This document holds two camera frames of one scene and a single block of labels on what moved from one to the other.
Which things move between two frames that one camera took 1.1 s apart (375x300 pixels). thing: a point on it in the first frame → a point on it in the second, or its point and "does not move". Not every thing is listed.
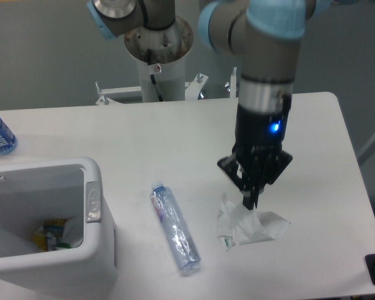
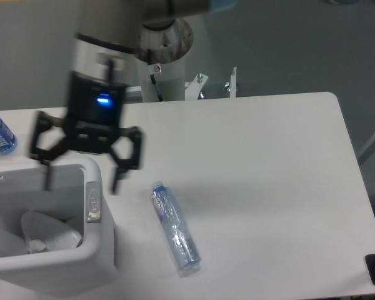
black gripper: x=260 y=134 → x=92 y=121
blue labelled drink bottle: x=0 y=138 does not move
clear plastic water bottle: x=184 y=250 does not move
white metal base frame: x=192 y=89 does not move
